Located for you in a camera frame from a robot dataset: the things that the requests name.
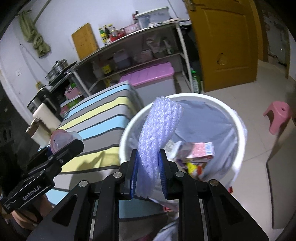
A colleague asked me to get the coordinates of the strawberry milk carton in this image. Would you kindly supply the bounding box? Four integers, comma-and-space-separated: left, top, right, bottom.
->
177, 142, 215, 163

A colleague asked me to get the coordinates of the clear plastic cup lid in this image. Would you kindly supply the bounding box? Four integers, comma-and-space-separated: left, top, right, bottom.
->
50, 129, 83, 153

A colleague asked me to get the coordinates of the white foam net sleeve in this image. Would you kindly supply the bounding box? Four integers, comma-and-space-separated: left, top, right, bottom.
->
135, 96, 183, 198

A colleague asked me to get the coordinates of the yellow snack wrapper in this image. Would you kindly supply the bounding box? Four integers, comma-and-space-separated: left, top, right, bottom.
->
186, 163, 206, 180

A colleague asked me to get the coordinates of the white trash bin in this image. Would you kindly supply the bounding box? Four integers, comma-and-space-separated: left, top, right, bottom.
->
119, 93, 247, 197

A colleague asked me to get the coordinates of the metal kitchen shelf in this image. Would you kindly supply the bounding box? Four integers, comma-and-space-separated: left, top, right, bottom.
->
50, 19, 192, 96

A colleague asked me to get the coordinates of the left hand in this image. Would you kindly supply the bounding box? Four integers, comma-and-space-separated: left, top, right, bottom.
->
11, 194, 53, 230

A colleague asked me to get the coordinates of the brown white mug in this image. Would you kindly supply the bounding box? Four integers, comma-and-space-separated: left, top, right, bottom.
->
26, 118, 52, 148

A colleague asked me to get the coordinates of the striped tablecloth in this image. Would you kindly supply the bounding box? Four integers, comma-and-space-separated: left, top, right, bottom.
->
39, 81, 167, 219

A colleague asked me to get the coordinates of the white soy milk maker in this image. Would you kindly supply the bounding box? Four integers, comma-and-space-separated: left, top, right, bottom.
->
33, 103, 61, 134

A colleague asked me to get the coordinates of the grey bin liner bag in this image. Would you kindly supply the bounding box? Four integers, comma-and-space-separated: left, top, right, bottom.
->
165, 96, 245, 188

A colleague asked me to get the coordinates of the steel electric kettle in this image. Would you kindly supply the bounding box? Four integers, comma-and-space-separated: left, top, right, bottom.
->
27, 87, 63, 121

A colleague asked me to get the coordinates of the pink lid storage box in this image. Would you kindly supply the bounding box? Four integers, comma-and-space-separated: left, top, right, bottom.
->
119, 62, 176, 105

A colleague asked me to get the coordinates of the pink plastic basket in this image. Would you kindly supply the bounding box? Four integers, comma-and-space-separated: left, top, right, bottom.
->
65, 87, 81, 100

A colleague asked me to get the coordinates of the green plastic bottle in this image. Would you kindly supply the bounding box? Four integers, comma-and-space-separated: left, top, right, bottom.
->
191, 70, 202, 93

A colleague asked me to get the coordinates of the steel cooking pot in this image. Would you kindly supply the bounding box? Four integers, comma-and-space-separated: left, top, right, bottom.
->
45, 59, 68, 81

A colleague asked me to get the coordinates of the green hanging cloth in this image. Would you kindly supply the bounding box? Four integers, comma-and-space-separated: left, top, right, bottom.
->
18, 11, 51, 58

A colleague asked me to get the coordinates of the pink plastic stool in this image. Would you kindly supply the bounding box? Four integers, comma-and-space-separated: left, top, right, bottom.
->
263, 101, 292, 135

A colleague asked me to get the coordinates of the green sauce bottle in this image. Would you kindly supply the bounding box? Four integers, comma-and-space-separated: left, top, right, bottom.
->
98, 28, 108, 45

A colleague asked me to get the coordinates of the wooden cutting board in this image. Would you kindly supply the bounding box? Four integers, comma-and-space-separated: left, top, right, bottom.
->
71, 23, 99, 60

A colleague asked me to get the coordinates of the dark soy sauce bottle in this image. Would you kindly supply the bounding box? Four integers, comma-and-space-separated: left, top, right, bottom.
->
103, 25, 111, 39

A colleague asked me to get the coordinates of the clear condiment bottle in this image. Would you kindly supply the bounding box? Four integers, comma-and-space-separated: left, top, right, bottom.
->
109, 24, 117, 38

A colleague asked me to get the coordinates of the clear plastic storage box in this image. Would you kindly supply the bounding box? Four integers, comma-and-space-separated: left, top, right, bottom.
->
135, 6, 171, 29

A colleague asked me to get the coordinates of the yellow wooden door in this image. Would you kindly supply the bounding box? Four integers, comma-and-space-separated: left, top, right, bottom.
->
185, 0, 258, 92

